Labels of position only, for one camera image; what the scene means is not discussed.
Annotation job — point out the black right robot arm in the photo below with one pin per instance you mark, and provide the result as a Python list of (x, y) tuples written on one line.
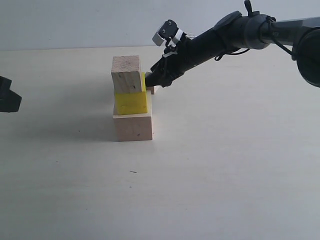
[(300, 38)]

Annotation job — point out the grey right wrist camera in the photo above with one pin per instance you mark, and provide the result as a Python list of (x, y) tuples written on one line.
[(167, 33)]

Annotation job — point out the large pale wooden cube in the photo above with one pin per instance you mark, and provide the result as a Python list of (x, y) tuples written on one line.
[(134, 127)]

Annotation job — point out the medium bare wooden cube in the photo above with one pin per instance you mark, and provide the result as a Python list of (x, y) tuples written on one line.
[(126, 74)]

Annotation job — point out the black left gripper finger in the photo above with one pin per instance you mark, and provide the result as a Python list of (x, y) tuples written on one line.
[(9, 100)]

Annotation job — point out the yellow painted cube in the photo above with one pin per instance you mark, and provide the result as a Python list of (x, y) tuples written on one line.
[(132, 103)]

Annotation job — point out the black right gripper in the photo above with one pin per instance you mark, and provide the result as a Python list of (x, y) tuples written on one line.
[(175, 61)]

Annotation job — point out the small pale wooden cube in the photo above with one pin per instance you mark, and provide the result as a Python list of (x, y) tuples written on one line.
[(153, 89)]

